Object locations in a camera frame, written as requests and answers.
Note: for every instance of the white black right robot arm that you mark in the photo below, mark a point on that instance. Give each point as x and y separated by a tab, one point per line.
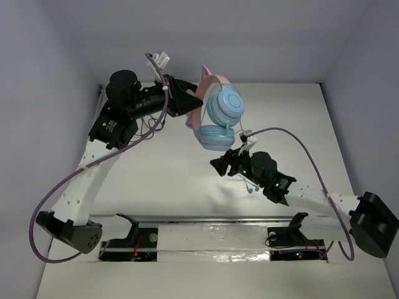
365	220

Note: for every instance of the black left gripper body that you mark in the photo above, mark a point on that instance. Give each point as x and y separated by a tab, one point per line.
171	96

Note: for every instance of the silver foil tape strip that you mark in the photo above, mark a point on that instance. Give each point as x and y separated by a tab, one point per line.
212	243

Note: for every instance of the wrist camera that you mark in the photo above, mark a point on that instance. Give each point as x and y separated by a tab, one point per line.
161	59
248	141

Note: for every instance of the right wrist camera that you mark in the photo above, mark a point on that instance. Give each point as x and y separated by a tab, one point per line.
248	141

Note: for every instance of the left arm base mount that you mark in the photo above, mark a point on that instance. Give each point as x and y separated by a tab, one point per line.
140	244

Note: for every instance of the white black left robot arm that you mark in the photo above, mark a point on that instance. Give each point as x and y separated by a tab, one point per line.
127	101

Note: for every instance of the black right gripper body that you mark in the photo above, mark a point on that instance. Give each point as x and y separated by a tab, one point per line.
241	164

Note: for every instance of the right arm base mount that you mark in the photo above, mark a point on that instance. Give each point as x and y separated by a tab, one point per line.
289	244

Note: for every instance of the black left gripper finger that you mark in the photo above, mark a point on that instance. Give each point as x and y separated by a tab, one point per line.
183	85
182	103

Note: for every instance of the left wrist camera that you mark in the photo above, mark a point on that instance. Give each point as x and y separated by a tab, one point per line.
161	59

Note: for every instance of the pink blue cat-ear headphones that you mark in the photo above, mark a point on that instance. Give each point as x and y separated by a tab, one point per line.
222	108

